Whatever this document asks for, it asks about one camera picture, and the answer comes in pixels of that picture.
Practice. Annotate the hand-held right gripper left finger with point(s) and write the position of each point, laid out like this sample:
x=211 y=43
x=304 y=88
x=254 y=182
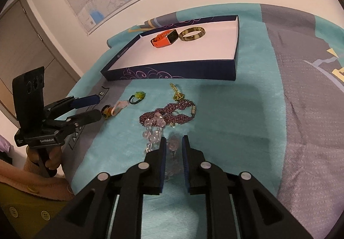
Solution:
x=162 y=163

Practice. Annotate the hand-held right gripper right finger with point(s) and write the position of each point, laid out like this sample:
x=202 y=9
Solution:
x=185 y=163

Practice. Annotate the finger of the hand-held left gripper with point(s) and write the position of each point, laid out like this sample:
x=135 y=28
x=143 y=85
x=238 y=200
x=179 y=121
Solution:
x=88 y=117
x=86 y=100

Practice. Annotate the pale pink ornament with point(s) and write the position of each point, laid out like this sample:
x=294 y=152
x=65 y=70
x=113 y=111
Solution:
x=118 y=108

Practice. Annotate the navy blue shallow box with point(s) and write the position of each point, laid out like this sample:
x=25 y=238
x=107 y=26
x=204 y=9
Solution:
x=188 y=51

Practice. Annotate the person's left forearm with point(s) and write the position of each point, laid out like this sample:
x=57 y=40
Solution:
x=32 y=185

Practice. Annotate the person's left hand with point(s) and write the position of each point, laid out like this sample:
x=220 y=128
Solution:
x=56 y=158

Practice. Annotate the grey wooden door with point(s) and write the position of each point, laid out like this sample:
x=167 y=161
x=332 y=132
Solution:
x=27 y=53

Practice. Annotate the lilac cloth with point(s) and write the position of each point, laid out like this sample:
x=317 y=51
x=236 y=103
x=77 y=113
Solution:
x=2 y=145

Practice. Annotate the olive buttoned garment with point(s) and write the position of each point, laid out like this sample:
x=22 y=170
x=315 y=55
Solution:
x=27 y=217

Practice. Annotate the tortoiseshell bangle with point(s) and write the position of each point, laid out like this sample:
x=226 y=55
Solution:
x=188 y=39

